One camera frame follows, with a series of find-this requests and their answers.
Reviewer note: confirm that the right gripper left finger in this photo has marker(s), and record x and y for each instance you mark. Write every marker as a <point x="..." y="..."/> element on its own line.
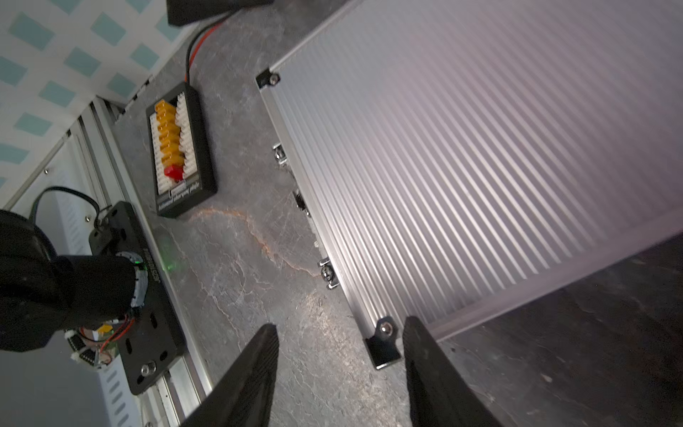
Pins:
<point x="244" y="396"/>

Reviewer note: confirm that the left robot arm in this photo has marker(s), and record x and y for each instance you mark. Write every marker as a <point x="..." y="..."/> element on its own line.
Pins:
<point x="43" y="292"/>

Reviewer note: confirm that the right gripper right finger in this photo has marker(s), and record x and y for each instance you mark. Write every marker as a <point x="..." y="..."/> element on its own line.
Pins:
<point x="438" y="396"/>

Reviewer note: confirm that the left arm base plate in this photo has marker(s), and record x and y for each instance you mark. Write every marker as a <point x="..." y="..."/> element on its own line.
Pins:
<point x="155" y="340"/>

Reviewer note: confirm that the silver aluminium poker case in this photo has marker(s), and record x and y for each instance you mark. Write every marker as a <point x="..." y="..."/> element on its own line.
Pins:
<point x="460" y="159"/>

